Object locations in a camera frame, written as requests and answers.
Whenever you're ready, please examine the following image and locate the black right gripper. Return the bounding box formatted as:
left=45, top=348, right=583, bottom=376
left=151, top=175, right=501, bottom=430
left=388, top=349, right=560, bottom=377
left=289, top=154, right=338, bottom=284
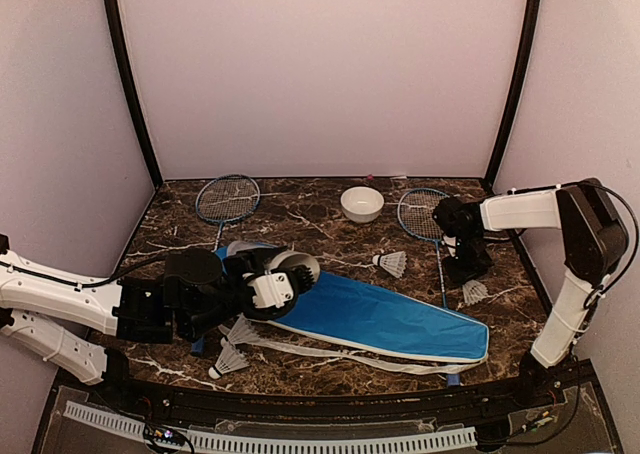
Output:
left=443, top=233, right=494, bottom=286

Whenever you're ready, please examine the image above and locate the white shuttlecock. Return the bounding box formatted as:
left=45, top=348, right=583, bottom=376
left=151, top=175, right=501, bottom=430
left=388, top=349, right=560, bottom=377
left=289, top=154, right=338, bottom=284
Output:
left=462, top=280, right=489, bottom=306
left=218, top=316, right=261, bottom=346
left=372, top=251, right=407, bottom=278
left=208, top=344, right=249, bottom=379

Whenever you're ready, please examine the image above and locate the white shuttlecock tube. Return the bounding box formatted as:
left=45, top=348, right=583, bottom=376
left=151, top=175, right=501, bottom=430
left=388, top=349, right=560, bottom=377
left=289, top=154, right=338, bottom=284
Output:
left=227, top=241, right=320, bottom=285

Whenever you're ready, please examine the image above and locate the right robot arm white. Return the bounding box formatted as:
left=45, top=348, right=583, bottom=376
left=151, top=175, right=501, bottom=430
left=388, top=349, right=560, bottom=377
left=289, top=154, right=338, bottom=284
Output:
left=432, top=178, right=637, bottom=368

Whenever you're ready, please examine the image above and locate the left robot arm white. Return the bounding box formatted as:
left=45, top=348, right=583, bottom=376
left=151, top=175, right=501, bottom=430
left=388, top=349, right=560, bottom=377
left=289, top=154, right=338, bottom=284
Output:
left=1, top=236, right=319, bottom=410

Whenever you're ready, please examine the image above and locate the right blue badminton racket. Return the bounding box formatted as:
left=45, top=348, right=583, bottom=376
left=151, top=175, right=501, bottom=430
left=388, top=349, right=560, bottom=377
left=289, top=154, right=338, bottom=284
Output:
left=397, top=188, right=467, bottom=390

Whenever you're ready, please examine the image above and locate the blue badminton racket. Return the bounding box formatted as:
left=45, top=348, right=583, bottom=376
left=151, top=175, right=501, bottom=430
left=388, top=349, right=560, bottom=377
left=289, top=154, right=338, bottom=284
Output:
left=190, top=174, right=262, bottom=358
left=397, top=188, right=467, bottom=390

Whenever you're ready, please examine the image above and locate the left blue badminton racket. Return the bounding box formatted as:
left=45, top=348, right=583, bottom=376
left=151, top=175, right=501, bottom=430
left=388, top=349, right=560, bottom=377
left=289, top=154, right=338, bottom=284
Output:
left=190, top=174, right=262, bottom=358

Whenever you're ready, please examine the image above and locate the blue racket bag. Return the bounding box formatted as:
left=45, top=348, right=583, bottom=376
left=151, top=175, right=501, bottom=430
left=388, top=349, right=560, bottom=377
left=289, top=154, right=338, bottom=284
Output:
left=214, top=246, right=491, bottom=368

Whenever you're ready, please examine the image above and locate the white ceramic bowl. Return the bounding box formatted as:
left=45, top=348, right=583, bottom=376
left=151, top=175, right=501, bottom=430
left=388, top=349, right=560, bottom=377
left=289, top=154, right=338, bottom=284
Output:
left=340, top=186, right=385, bottom=224

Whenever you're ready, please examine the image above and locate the small circuit board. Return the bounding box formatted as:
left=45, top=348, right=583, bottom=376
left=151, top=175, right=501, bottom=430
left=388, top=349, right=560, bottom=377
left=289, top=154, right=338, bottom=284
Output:
left=142, top=424, right=187, bottom=448

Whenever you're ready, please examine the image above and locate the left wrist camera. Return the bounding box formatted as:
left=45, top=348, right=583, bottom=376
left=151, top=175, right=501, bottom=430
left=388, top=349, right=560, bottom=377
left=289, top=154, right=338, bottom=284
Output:
left=247, top=265, right=315, bottom=309

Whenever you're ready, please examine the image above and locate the white cable duct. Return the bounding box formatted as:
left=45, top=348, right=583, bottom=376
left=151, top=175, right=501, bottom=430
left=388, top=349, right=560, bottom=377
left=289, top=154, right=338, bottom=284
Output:
left=63, top=401, right=477, bottom=453

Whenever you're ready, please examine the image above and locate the black vertical frame post left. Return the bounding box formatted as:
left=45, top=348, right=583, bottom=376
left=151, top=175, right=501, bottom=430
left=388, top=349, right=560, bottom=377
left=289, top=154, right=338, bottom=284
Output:
left=103, top=0, right=164, bottom=189

